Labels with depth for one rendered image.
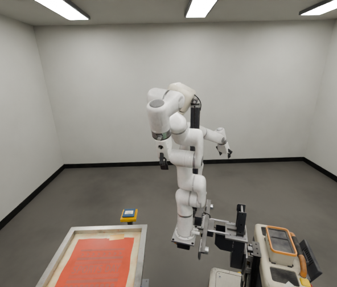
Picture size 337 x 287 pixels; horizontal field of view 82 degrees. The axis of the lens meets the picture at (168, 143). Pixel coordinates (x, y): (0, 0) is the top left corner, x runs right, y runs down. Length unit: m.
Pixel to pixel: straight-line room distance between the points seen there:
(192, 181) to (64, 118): 4.13
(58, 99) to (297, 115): 5.27
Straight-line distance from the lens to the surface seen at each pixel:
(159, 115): 0.65
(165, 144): 0.72
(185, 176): 1.05
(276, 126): 5.14
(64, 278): 1.53
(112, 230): 1.67
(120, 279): 1.42
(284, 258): 1.59
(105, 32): 4.50
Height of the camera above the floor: 2.08
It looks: 20 degrees down
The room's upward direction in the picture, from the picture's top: 1 degrees counter-clockwise
